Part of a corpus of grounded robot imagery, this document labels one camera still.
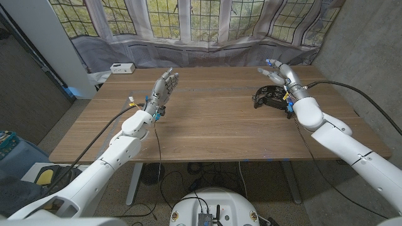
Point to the teal patterned basket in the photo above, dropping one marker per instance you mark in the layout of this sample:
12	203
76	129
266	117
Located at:
7	142

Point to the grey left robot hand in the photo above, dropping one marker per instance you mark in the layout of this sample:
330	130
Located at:
161	92

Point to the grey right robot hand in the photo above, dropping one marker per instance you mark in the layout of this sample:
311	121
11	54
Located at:
287	78

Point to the printed window backdrop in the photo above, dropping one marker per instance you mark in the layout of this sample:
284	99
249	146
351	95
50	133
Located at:
204	50

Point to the black half-moon tambourine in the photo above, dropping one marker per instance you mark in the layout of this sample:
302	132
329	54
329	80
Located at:
270	99

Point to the round black floor fan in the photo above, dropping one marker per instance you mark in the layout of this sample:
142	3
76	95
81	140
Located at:
150	174

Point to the black yellow foot pedal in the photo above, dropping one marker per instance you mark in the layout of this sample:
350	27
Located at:
45	176

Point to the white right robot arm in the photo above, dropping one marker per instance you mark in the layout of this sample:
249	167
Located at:
345	141

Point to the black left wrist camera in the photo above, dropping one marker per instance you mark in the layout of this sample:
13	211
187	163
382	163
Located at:
161	111

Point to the white table leg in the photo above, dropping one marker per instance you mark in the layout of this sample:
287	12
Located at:
134	183

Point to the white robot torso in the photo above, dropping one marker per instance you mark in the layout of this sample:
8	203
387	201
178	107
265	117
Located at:
232	204

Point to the grey electronics module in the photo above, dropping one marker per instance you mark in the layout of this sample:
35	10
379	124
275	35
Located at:
204	219

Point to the white floor board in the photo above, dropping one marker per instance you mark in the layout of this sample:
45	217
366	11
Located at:
31	171

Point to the white power box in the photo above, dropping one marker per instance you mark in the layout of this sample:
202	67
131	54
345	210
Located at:
122	68

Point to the black antenna stub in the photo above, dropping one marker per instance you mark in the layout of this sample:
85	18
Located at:
218	212

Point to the dark shoe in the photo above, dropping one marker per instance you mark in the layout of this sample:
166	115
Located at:
67	177

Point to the white pillar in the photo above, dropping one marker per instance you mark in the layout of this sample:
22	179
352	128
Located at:
47	40

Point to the grey table leg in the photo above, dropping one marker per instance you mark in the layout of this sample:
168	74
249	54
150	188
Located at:
292	185

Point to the person leg in blue jeans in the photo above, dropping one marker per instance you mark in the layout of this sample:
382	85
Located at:
19	175

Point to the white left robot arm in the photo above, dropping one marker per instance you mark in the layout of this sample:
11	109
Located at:
119	153

